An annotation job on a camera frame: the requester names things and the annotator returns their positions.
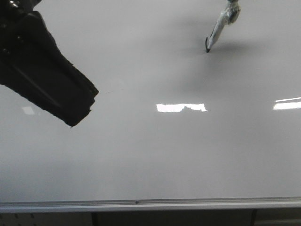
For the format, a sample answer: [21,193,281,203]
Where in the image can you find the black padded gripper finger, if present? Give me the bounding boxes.
[0,0,98,127]

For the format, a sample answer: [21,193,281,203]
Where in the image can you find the white whiteboard with aluminium frame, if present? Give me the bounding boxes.
[0,0,301,213]

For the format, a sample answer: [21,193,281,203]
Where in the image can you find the white black whiteboard marker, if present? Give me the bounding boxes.
[205,0,241,53]

